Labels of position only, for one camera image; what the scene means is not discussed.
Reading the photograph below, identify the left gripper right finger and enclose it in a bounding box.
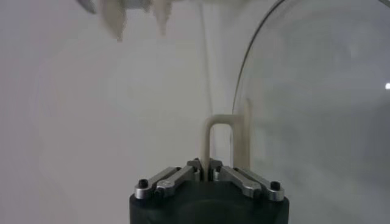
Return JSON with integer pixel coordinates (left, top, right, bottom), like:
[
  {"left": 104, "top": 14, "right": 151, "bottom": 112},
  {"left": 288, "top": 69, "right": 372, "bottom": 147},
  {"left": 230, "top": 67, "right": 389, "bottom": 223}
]
[{"left": 208, "top": 158, "right": 286, "bottom": 202}]

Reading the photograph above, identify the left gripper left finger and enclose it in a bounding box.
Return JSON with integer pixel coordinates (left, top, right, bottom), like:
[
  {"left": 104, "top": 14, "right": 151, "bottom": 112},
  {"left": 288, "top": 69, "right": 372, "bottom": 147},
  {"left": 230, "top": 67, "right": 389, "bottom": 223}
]
[{"left": 133, "top": 158, "right": 204, "bottom": 201}]

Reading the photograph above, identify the glass lid cream handle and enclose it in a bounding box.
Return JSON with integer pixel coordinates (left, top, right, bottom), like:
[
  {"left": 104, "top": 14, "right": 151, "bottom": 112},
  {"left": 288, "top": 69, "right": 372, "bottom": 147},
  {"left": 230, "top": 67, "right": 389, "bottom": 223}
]
[{"left": 199, "top": 0, "right": 390, "bottom": 224}]

